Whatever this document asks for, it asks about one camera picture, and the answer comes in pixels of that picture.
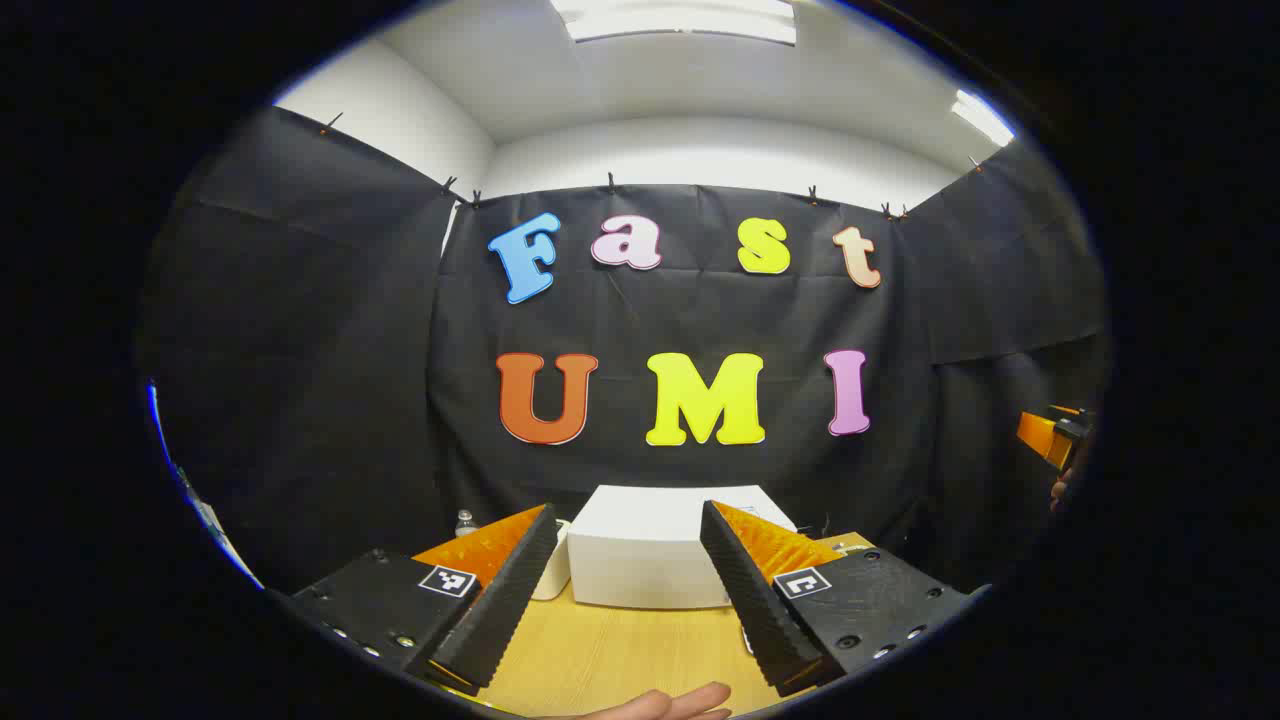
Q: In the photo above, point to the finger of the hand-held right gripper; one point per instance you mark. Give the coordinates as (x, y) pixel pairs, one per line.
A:
(1042, 437)

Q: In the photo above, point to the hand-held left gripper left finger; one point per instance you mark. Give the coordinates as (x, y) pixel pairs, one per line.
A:
(500, 610)

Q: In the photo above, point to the black backdrop cloth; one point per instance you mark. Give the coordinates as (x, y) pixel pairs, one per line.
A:
(640, 320)

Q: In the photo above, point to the long ceiling light panel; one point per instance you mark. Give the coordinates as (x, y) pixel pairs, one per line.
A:
(680, 18)

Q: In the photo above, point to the small ceiling light panel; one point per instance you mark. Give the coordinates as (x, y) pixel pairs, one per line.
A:
(982, 117)

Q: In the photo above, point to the small plastic bottle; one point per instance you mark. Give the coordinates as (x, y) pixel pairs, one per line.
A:
(466, 524)

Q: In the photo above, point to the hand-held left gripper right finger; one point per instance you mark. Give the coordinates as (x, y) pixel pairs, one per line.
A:
(755, 610)

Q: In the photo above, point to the white microwave oven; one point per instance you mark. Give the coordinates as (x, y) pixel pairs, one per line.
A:
(650, 560)

